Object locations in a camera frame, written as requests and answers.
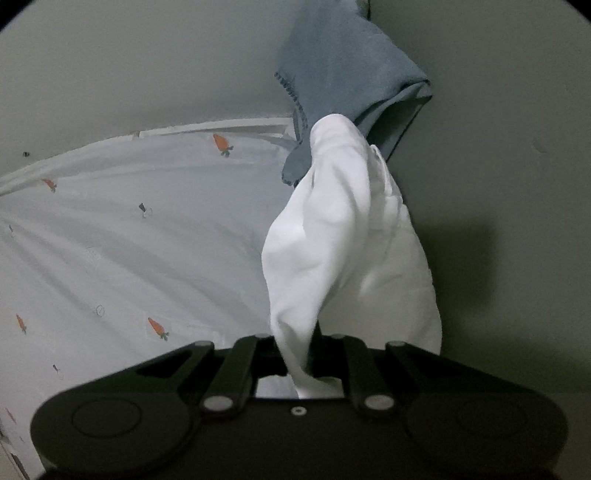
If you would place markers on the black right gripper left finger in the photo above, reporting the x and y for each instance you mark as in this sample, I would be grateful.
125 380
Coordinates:
251 358

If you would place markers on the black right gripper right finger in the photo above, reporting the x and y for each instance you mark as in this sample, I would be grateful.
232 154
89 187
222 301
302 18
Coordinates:
347 358

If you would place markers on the white garment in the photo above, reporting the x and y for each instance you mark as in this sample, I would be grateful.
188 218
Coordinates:
343 256

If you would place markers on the white carrot-print bed sheet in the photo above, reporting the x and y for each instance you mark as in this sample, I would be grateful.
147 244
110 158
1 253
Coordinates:
124 250

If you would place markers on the folded blue towel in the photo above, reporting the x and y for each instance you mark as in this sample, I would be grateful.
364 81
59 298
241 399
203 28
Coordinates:
337 61

